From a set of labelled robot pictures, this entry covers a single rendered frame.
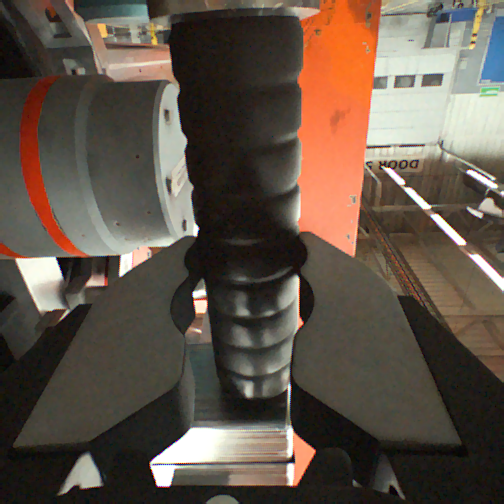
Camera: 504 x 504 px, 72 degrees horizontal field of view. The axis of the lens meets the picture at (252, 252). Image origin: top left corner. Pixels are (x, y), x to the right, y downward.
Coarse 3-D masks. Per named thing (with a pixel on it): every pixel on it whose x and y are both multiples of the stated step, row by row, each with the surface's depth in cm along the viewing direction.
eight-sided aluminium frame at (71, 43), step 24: (24, 0) 38; (48, 0) 42; (72, 0) 40; (48, 24) 42; (72, 24) 41; (96, 24) 45; (48, 48) 44; (72, 48) 44; (96, 48) 45; (72, 72) 48; (96, 72) 46; (96, 264) 52; (120, 264) 51
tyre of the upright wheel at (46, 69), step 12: (0, 0) 40; (12, 12) 42; (24, 24) 44; (24, 36) 44; (36, 36) 46; (36, 48) 46; (36, 60) 46; (48, 60) 49; (48, 72) 49; (72, 264) 54; (72, 276) 53
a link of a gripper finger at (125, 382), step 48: (192, 240) 12; (144, 288) 9; (192, 288) 12; (96, 336) 8; (144, 336) 8; (48, 384) 7; (96, 384) 7; (144, 384) 7; (192, 384) 8; (48, 432) 6; (96, 432) 6; (144, 432) 6
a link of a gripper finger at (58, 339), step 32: (64, 320) 8; (32, 352) 8; (64, 352) 8; (0, 384) 7; (32, 384) 7; (0, 416) 6; (0, 448) 6; (0, 480) 5; (32, 480) 5; (64, 480) 5; (96, 480) 6
